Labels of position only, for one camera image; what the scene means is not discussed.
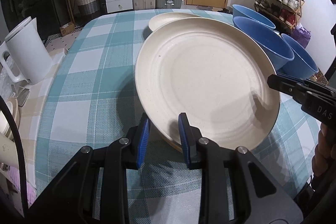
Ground large blue bowl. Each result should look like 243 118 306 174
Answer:
233 16 294 71

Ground blue bowl back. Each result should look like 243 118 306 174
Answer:
232 4 276 30

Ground beige bowls on side table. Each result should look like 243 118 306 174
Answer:
0 97 21 142

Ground right hand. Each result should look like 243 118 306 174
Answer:
311 123 335 177

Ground purple bag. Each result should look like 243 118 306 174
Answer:
291 23 311 48

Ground teal plaid tablecloth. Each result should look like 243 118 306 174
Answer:
35 10 320 223

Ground bamboo shoe rack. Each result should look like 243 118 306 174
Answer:
253 0 305 34

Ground small cardboard box on floor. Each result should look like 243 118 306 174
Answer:
60 22 75 37

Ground woven laundry basket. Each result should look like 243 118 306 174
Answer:
75 0 101 20

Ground white electric kettle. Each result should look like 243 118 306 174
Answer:
1 16 53 85

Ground black cable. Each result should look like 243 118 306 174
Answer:
0 95 29 218

